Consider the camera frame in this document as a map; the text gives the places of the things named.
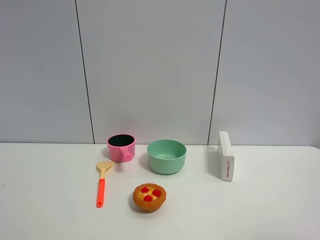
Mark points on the pink toy saucepan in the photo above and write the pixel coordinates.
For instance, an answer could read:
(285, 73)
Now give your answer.
(121, 148)

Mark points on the green bowl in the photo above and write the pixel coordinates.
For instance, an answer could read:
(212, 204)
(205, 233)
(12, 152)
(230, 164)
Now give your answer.
(166, 156)

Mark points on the white rectangular box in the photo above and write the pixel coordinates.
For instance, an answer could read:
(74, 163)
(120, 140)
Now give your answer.
(226, 157)

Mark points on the toy fruit tart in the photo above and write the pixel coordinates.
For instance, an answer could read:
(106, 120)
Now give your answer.
(149, 197)

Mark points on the yellow spatula orange handle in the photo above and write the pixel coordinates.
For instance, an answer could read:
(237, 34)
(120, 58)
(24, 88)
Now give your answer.
(102, 168)

